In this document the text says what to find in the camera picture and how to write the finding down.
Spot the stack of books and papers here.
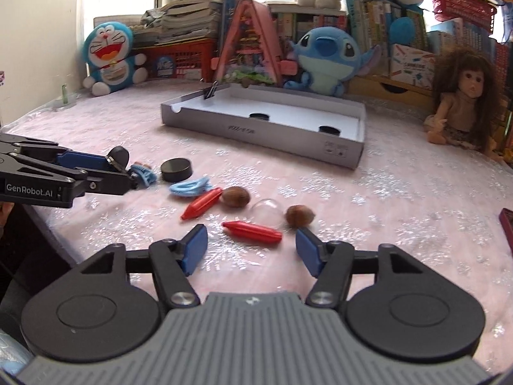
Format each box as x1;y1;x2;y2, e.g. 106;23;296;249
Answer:
134;0;241;45

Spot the clear plastic dome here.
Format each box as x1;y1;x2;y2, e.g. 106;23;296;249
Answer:
250;198;284;227

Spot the wooden drawer organiser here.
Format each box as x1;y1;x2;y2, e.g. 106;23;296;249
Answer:
348;74;435;98

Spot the shallow white cardboard box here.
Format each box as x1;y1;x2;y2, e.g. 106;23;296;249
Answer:
160;83;367;170

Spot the pink snowflake tablecloth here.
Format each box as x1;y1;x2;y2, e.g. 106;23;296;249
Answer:
0;78;513;378

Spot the white pencil print box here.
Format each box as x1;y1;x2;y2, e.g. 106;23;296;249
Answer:
390;43;437;89

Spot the dark red book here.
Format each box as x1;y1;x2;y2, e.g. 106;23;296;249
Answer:
498;208;513;249

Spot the brown-haired doll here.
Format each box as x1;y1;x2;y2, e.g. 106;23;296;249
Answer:
424;48;508;165

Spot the row of upright books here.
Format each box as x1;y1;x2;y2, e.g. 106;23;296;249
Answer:
266;0;498;89

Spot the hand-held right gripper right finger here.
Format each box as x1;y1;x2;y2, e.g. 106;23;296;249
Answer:
295;227;425;309

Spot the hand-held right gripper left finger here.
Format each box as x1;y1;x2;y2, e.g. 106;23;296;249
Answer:
80;224;209;309

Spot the brown nut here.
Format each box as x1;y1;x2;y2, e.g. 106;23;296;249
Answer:
285;204;316;227
221;186;252;209

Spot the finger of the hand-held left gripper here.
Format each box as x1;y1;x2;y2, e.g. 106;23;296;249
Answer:
0;132;113;171
0;152;139;195

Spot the blue alien plush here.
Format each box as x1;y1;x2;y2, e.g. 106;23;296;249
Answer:
282;26;381;98

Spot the red plastic basket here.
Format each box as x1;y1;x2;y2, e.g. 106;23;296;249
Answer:
429;0;498;33

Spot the blue white card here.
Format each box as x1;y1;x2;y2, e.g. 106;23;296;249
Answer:
154;54;177;79

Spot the red crayon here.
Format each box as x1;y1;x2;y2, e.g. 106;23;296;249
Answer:
180;187;223;221
222;220;283;246

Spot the pink triangular toy house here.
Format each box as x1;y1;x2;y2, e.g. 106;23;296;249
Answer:
210;0;297;87

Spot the small blue hair clip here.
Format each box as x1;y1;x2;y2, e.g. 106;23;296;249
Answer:
129;162;158;186

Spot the red plastic crate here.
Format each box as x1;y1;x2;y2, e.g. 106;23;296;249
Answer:
134;38;219;83

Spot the row of colourful thin books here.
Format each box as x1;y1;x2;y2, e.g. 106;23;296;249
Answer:
492;28;513;157

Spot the blue robot cat plush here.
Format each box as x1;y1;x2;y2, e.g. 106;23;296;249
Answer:
82;21;150;97

